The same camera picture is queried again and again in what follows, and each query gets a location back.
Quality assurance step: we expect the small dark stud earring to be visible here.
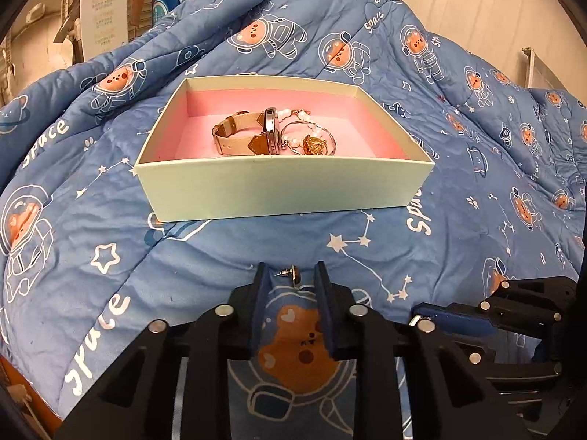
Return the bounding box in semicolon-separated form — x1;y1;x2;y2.
274;265;302;289

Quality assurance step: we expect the gold filigree charm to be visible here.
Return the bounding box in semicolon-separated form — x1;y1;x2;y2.
302;135;328;156

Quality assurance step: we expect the mint box pink interior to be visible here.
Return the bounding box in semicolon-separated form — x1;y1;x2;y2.
135;76;434;221

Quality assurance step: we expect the blue space print quilt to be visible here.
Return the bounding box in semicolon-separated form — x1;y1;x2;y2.
1;0;586;416

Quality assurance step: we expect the white tall carton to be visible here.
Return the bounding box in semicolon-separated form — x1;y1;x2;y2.
80;0;128;61

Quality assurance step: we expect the brown strap wristwatch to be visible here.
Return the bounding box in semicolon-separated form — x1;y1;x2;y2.
211;107;281;156

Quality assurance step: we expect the pink pearl bracelet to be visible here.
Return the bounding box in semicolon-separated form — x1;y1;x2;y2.
276;107;339;157

